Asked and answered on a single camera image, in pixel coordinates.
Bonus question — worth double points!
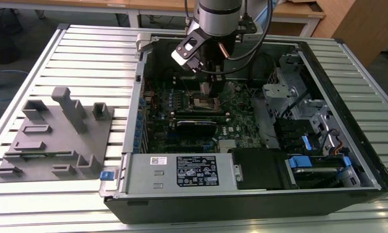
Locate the silver chipset heatsink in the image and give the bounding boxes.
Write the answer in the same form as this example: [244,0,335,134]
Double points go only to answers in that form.
[218,139,238,149]

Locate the grey case handle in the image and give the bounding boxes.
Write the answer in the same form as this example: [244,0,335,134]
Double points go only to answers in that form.
[135,33,153,54]

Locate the hard disk in blue carrier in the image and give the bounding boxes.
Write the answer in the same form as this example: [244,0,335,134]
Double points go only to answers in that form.
[286,156,343,182]

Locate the wooden desk white frame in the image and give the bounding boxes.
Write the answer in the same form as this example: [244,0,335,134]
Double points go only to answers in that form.
[129,0,327,37]

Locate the black graphics card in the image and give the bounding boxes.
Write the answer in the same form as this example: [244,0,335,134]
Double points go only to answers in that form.
[175,119,219,144]

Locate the metal socket cover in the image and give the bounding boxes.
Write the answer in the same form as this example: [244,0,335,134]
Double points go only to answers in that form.
[187,80,202,94]

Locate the black straight cable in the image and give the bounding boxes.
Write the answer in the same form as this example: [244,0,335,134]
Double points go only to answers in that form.
[280,88,310,119]

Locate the coloured power wires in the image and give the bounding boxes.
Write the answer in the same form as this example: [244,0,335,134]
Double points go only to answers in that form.
[330,142,347,156]

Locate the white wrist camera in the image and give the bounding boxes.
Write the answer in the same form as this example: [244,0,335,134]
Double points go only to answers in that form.
[171,36,206,73]

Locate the black RAM slot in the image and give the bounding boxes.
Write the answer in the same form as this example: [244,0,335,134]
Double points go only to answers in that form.
[175,109,231,117]

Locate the green motherboard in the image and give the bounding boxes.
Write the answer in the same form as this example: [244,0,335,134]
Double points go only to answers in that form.
[141,79,270,155]

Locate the green RAM stick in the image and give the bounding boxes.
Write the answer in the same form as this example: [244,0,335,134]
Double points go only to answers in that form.
[21,152,72,158]

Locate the CPU socket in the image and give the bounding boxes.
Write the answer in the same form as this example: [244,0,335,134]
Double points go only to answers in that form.
[187,92,224,113]

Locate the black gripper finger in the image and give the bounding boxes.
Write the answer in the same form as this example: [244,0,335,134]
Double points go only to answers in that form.
[210,72,227,102]

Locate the blue plastic clip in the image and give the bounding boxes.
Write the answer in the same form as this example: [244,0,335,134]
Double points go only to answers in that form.
[339,156,354,182]

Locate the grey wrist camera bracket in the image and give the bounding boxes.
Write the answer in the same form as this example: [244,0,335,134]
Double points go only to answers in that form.
[238,17,263,43]

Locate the blue disk bay tab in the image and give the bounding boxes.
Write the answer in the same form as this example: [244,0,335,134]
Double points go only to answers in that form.
[300,135,312,151]

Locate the black round bin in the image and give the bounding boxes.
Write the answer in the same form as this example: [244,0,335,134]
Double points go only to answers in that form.
[0,31,23,65]

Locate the wooden desk grey frame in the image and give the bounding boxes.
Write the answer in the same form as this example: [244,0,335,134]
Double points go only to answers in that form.
[0,0,140,29]

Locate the black mesh basket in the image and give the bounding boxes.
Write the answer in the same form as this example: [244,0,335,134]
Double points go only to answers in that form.
[0,7,24,36]

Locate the black PC case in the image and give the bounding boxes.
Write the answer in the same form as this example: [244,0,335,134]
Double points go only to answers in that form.
[99,33,388,225]

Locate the blue floor cable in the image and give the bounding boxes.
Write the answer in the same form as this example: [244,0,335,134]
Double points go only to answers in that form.
[0,69,31,100]

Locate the grey parts rack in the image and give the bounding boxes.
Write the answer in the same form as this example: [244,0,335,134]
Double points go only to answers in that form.
[0,86,116,183]

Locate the silver power supply unit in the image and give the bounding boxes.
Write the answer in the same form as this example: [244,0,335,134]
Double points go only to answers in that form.
[115,152,243,195]

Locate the copper cable sleeve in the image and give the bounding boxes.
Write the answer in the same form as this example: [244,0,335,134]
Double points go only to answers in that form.
[218,42,230,60]

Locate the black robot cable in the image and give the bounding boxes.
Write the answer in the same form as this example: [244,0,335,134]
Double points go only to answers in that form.
[199,0,276,75]

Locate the wooden cabinet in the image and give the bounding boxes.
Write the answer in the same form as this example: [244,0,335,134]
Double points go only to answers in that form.
[312,0,388,67]

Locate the metal drive cage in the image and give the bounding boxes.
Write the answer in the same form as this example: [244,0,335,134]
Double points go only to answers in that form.
[260,53,315,122]

